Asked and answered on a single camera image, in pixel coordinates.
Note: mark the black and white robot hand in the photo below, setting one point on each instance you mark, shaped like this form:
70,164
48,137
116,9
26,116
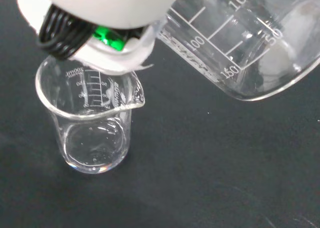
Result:
105,5

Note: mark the black bench cloth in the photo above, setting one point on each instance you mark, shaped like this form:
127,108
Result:
200,163

